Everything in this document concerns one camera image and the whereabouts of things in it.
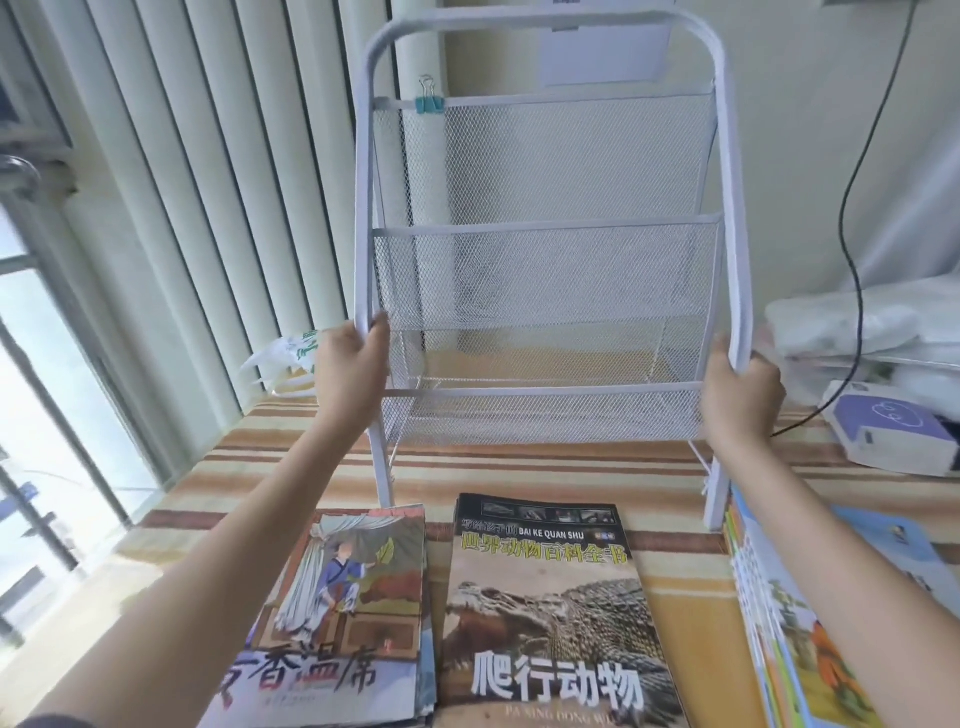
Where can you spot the person's right hand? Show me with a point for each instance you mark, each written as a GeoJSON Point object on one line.
{"type": "Point", "coordinates": [739, 405]}

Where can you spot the person's left hand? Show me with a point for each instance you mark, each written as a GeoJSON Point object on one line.
{"type": "Point", "coordinates": [349, 371]}

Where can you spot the person's right thumb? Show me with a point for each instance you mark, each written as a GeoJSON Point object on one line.
{"type": "Point", "coordinates": [718, 358]}

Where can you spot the person's left thumb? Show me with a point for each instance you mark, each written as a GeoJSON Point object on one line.
{"type": "Point", "coordinates": [380, 331]}

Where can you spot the white metal mesh book rack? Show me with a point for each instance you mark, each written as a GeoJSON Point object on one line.
{"type": "Point", "coordinates": [547, 226]}

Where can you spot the person's right forearm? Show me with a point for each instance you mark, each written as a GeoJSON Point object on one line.
{"type": "Point", "coordinates": [825, 570]}

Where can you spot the person's left forearm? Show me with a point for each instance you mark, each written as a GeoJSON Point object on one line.
{"type": "Point", "coordinates": [187, 585]}

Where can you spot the white green plastic bag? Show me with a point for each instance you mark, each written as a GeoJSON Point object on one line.
{"type": "Point", "coordinates": [285, 352]}

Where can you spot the pile of white plastic bags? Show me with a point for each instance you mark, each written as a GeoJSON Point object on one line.
{"type": "Point", "coordinates": [840, 322]}

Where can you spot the white purple device box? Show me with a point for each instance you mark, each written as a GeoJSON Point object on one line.
{"type": "Point", "coordinates": [892, 420]}

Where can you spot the striped orange brown tablecloth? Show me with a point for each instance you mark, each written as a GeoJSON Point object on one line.
{"type": "Point", "coordinates": [562, 465]}

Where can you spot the teal binder clip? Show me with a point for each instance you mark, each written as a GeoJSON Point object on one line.
{"type": "Point", "coordinates": [430, 101]}

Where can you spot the light blue book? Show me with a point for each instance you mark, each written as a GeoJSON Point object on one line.
{"type": "Point", "coordinates": [900, 540]}

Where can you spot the white vertical blinds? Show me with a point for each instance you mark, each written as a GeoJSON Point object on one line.
{"type": "Point", "coordinates": [187, 150]}

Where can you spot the stack of illustrated story booklets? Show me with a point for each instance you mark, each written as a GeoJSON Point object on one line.
{"type": "Point", "coordinates": [345, 600]}

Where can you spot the stack of colourful picture books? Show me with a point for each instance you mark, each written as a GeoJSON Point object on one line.
{"type": "Point", "coordinates": [780, 637]}

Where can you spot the crocodile cover book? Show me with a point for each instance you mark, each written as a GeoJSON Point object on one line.
{"type": "Point", "coordinates": [547, 600]}

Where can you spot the white paper sheet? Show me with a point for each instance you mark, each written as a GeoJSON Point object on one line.
{"type": "Point", "coordinates": [600, 56]}

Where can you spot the dark window frame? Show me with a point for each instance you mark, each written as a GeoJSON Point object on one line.
{"type": "Point", "coordinates": [45, 247]}

